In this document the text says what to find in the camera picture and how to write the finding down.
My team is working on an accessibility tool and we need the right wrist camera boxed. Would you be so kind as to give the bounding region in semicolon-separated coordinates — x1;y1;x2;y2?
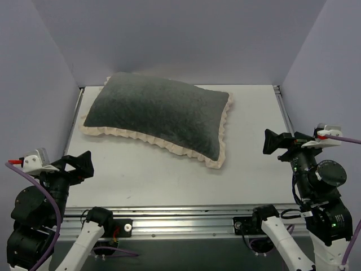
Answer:
301;124;343;149

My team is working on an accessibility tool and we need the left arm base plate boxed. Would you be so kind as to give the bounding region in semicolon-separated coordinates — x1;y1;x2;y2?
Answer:
111;218;133;238

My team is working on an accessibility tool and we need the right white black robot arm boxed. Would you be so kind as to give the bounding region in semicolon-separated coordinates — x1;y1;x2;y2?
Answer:
250;125;357;270

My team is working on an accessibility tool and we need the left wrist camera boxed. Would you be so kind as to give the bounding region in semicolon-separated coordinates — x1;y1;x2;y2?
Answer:
22;148;59;176

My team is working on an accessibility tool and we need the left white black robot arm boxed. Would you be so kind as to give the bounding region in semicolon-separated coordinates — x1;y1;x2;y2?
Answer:
5;148;94;270

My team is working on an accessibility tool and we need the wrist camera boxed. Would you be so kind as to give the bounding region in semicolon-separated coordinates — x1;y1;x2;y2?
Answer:
22;148;59;176
301;124;343;149

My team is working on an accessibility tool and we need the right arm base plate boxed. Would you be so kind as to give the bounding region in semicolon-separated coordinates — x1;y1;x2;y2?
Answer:
232;216;258;235

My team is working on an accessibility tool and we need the aluminium front rail frame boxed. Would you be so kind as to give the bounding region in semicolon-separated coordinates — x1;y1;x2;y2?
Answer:
60;205;309;241

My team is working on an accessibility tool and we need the dark green ruffled pillowcase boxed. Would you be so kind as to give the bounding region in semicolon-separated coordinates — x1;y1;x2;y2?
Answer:
80;72;233;169

